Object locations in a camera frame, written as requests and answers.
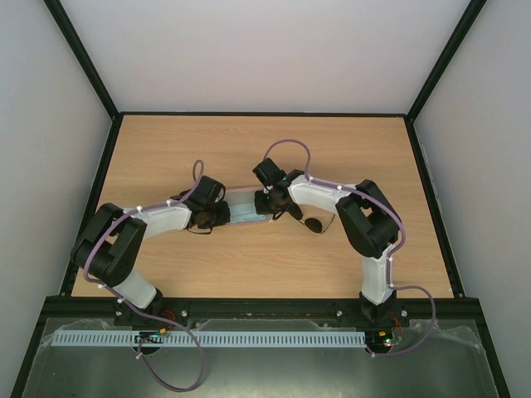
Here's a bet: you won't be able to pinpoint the light blue cleaning cloth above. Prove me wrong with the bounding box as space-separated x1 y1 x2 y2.
229 202 268 225

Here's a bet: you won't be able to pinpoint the pink glasses case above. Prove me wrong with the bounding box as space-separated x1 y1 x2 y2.
224 187 272 226

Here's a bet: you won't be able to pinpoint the black aviator sunglasses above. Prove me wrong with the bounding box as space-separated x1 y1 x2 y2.
286 204 336 235

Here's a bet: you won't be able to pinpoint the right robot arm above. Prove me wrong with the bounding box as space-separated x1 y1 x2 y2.
253 158 401 325

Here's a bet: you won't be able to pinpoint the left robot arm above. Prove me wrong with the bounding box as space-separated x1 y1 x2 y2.
71 176 230 321

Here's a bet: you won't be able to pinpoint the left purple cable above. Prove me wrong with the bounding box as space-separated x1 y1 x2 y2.
82 159 207 391

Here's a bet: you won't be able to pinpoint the purple cable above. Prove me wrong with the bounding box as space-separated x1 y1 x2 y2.
82 159 207 391
263 138 436 360

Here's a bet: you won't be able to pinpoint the black front mounting rail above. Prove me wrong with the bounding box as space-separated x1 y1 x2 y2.
114 298 410 331

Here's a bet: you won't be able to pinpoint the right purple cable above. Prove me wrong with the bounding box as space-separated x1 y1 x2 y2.
263 138 436 360

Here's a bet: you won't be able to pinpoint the black aluminium frame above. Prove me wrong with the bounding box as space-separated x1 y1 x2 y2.
1 1 498 396

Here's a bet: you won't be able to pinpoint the light blue slotted cable duct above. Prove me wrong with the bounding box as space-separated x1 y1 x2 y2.
51 330 366 348

